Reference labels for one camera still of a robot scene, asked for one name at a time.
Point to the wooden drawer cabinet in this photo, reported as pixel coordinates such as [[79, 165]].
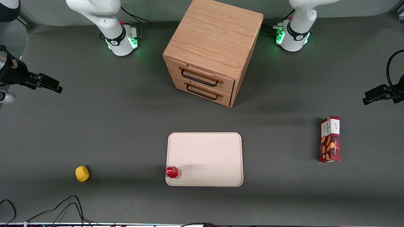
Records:
[[214, 34]]

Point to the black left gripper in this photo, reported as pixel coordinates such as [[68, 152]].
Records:
[[398, 93]]

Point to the black frame rail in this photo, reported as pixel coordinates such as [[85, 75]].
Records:
[[400, 14], [25, 20]]

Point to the beige plastic tray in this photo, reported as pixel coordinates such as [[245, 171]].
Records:
[[205, 160]]

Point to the red tartan shortbread box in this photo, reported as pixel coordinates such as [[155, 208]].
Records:
[[329, 142]]

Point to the red capped bottle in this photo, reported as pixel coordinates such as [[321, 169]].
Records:
[[172, 172]]

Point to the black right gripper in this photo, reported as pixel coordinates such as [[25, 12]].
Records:
[[13, 73]]

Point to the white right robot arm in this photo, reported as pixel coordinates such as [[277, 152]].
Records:
[[94, 12]]

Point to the yellow lemon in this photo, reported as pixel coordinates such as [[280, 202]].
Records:
[[82, 174]]

